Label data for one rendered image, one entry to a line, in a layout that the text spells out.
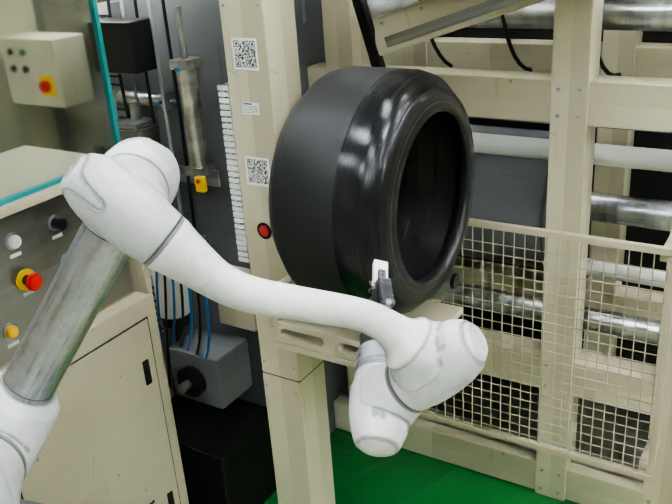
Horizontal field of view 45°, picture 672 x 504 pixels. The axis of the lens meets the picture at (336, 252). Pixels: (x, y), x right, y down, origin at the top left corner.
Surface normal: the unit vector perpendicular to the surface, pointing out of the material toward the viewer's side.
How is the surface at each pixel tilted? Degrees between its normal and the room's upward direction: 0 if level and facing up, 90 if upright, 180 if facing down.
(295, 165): 63
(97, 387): 90
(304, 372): 90
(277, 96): 90
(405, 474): 0
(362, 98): 27
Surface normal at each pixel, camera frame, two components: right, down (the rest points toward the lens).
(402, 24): -0.52, 0.37
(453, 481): -0.07, -0.92
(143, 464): 0.85, 0.16
